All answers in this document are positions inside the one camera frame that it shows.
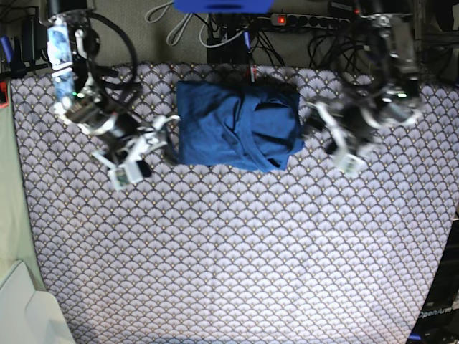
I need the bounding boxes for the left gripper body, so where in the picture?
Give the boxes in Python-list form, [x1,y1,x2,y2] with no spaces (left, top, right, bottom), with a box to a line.
[322,103,380,154]

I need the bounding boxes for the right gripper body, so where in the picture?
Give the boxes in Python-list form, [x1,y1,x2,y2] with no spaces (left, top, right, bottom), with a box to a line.
[96,115,172,165]

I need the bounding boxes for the blue long-sleeve T-shirt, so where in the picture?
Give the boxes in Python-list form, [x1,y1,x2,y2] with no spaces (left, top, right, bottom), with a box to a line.
[176,81,304,173]

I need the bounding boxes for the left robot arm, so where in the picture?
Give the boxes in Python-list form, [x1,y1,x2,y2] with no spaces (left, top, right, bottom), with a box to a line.
[327,1,421,155]

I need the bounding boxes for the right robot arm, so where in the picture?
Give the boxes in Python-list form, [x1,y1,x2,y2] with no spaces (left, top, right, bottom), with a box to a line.
[44,1,177,169]

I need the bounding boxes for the red table clamp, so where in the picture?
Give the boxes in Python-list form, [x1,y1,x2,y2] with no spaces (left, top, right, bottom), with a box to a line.
[247,64,257,83]

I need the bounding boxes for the fan-patterned tablecloth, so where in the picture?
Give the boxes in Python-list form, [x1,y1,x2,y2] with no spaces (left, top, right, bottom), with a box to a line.
[11,75,458,343]

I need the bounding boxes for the light green cloth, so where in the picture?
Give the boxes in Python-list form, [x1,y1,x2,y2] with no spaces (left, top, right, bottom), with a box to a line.
[0,102,47,291]

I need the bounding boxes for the black OpenArm case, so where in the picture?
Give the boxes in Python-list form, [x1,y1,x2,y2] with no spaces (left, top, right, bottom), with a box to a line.
[407,220,458,343]

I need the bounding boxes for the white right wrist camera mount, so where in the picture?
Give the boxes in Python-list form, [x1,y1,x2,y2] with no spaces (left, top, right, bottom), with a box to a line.
[92,115,180,191]

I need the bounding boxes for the black power strip red switch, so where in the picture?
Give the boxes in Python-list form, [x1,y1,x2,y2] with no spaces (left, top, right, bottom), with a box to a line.
[270,13,351,30]

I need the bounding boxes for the blue handled clamp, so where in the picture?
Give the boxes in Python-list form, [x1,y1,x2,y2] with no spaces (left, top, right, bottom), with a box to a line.
[1,36,27,80]

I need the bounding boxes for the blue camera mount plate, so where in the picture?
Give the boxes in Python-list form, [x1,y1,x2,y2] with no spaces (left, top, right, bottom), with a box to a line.
[174,0,273,14]

